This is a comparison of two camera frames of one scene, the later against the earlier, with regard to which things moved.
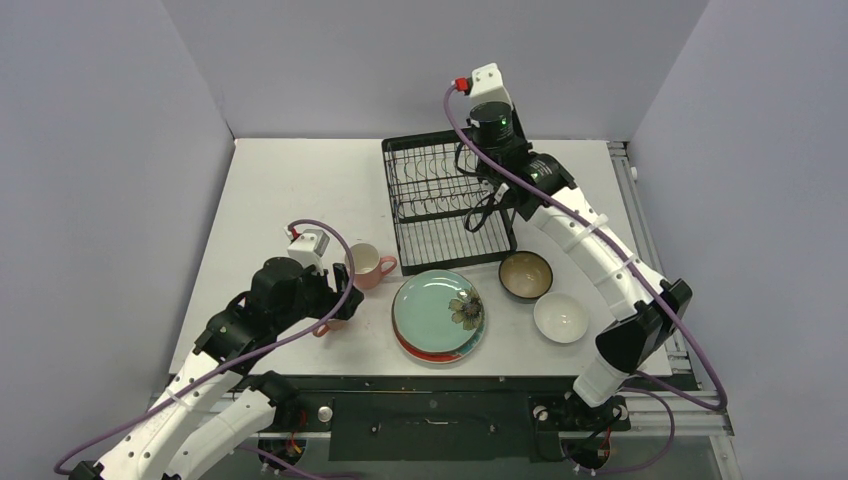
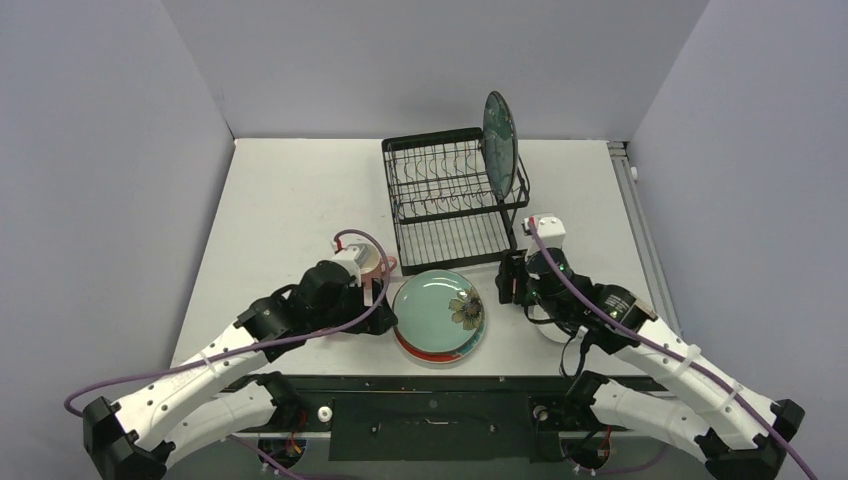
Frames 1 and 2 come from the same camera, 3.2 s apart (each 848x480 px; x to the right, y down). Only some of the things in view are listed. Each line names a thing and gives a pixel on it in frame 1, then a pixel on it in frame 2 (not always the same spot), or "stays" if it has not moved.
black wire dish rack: x=440 y=218 stays
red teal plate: x=445 y=355 stays
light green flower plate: x=438 y=310 stays
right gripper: x=488 y=195 -> x=508 y=283
